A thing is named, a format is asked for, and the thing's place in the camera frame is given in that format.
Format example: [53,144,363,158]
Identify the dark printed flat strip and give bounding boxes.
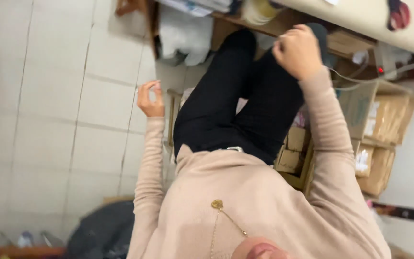
[372,201,414,224]

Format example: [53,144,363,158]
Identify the person's left hand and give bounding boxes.
[136,80,166,118]

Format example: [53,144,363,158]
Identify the roll of clear tape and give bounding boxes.
[242,0,284,26]

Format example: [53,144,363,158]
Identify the cardboard box of brown packets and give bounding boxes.
[363,93,414,146]

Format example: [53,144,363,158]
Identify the large brown cardboard box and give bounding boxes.
[356,144,397,198]

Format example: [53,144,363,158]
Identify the open cardboard box teal print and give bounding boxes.
[336,81,380,140]

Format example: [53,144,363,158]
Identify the white plastic bag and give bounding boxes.
[158,5,215,67]

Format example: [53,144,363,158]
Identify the white cable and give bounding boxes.
[325,59,414,91]

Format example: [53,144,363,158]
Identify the grey shoe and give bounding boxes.
[306,23,333,67]

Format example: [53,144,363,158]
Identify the stack of white papers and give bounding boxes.
[158,0,233,18]

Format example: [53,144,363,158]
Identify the wooden stool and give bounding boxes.
[165,89,184,149]

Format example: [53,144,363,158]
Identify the clear packet with white label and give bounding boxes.
[354,144,375,177]

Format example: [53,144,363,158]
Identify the wooden shelf with bottles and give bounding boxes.
[0,227,66,259]

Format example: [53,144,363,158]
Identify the black bag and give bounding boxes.
[65,201,136,259]

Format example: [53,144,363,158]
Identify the beige knit sweater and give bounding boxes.
[126,144,392,259]

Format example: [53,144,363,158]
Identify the cream table with wooden shelf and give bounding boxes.
[146,0,414,81]

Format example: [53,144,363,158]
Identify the black trousers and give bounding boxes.
[173,29,305,166]

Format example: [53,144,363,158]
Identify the dark red patterned object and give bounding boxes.
[387,0,411,32]

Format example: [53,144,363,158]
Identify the person's right hand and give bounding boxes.
[272,24,325,82]

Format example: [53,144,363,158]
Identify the small brown cardboard box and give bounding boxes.
[275,148,305,175]
[285,126,312,153]

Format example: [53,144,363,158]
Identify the white power strip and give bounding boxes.
[373,42,413,80]

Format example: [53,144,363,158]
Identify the gold pendant necklace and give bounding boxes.
[209,199,249,259]

